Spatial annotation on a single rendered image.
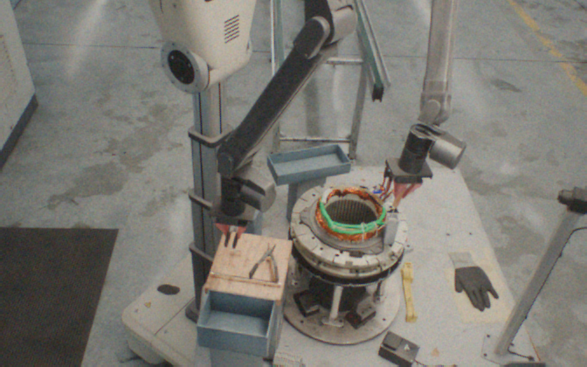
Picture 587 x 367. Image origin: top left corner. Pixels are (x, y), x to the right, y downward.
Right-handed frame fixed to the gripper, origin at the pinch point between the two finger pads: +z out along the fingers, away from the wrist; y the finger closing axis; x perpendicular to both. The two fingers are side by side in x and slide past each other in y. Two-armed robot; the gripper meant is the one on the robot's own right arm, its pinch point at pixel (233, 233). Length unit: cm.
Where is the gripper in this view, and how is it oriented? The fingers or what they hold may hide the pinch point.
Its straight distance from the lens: 135.7
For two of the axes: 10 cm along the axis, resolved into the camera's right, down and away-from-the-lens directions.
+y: 9.9, 1.4, -0.5
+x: 1.3, -6.5, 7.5
